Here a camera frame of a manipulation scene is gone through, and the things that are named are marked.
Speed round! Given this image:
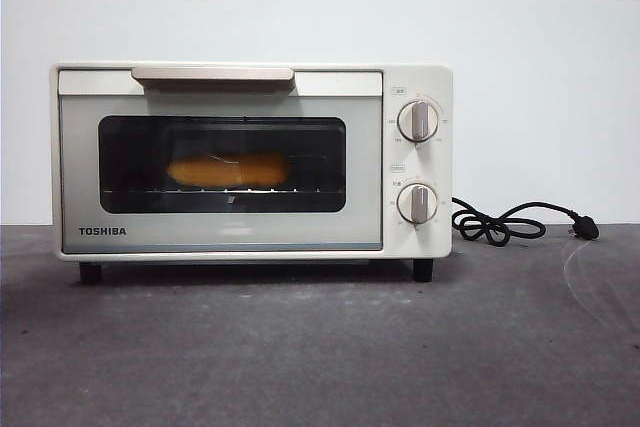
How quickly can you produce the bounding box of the white Toshiba toaster oven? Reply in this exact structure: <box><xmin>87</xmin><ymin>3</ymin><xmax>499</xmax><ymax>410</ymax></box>
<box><xmin>48</xmin><ymin>60</ymin><xmax>455</xmax><ymax>284</ymax></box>

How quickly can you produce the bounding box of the black oven foot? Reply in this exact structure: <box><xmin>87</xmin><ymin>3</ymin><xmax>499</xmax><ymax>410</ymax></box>
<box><xmin>412</xmin><ymin>257</ymin><xmax>435</xmax><ymax>283</ymax></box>
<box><xmin>78</xmin><ymin>261</ymin><xmax>103</xmax><ymax>284</ymax></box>

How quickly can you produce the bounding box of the metal wire oven rack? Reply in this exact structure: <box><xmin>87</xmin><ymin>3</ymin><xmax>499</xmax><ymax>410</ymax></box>
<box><xmin>102</xmin><ymin>188</ymin><xmax>346</xmax><ymax>196</ymax></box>

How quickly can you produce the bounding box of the beige oven door handle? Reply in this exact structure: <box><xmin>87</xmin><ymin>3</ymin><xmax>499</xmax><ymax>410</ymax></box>
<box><xmin>131</xmin><ymin>65</ymin><xmax>295</xmax><ymax>96</ymax></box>

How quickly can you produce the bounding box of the glass oven door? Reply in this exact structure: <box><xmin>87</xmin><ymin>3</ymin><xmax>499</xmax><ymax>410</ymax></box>
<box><xmin>57</xmin><ymin>69</ymin><xmax>385</xmax><ymax>252</ymax></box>

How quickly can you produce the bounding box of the beige oven knob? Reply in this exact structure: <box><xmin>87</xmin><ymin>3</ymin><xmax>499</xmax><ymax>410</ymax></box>
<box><xmin>397</xmin><ymin>99</ymin><xmax>441</xmax><ymax>143</ymax></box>
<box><xmin>396</xmin><ymin>181</ymin><xmax>440</xmax><ymax>225</ymax></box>

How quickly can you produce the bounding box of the black power cable with plug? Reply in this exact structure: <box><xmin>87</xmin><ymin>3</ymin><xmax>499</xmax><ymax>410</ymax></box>
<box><xmin>451</xmin><ymin>196</ymin><xmax>600</xmax><ymax>243</ymax></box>

